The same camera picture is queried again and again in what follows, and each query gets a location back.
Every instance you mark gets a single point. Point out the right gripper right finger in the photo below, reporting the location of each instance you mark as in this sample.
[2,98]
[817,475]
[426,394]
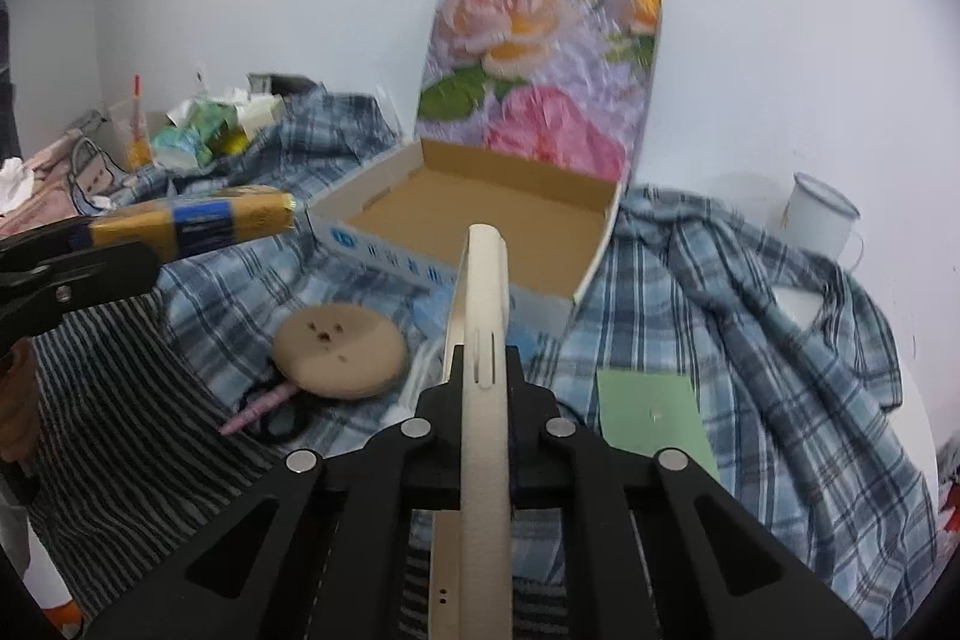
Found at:
[654,547]

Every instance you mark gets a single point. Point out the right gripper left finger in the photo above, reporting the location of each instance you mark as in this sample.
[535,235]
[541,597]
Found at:
[316,549]

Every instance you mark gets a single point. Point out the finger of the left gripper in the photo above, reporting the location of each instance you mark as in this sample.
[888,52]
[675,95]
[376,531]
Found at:
[61,267]

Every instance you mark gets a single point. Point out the yellow cigarette pack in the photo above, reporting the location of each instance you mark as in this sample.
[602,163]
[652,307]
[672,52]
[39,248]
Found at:
[182,227]

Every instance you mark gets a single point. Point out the green leather pouch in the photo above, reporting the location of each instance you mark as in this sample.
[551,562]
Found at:
[644,413]

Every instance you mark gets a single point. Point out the beige phone case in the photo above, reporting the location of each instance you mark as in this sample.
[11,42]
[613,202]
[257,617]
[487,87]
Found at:
[470,578]

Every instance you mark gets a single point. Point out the pink handled scissors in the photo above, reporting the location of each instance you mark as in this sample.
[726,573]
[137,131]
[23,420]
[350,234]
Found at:
[271,414]

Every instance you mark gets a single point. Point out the round tan pouch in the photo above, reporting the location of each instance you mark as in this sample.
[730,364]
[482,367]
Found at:
[339,351]

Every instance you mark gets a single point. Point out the pink cartoon bag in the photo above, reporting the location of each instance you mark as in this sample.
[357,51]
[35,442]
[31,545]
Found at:
[72,177]

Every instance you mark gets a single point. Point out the plastic cup with straw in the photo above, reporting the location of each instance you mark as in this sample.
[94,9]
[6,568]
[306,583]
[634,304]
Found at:
[130,124]

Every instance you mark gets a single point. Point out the black white striped cloth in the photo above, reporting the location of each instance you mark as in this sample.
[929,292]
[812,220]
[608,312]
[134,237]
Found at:
[129,464]

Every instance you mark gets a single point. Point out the crumpled green packaging pile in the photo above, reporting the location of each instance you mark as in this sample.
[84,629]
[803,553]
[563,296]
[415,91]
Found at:
[205,128]

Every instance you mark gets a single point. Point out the blue plaid shirt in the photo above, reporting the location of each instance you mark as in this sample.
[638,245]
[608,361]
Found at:
[795,416]

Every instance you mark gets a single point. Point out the white enamel mug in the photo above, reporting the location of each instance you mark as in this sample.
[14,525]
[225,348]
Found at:
[820,219]

